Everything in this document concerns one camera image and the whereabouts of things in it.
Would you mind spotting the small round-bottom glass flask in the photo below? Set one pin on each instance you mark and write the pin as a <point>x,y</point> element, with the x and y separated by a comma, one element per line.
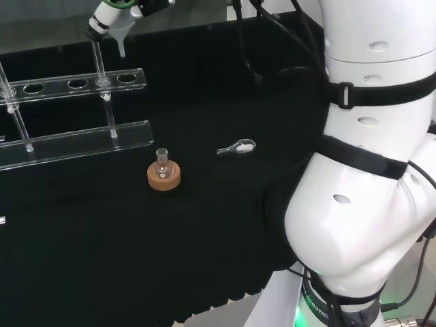
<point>163,168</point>

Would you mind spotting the black bench cloth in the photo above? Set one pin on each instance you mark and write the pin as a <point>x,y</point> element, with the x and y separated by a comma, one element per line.
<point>204,102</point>

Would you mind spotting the clear acrylic funnel stand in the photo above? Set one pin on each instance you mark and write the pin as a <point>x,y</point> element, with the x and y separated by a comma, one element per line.
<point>85,139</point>

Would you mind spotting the pale white board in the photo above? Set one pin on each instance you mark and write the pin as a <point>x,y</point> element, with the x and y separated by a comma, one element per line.
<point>272,299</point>

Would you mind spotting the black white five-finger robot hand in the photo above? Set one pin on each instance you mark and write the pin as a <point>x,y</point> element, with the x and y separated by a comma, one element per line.
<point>105,17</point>

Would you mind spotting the wrist camera with silver bracket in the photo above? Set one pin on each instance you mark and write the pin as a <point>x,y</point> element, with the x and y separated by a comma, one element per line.
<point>155,7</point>

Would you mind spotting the clear plastic funnel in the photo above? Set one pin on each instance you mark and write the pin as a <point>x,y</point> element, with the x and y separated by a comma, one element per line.
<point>121,47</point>

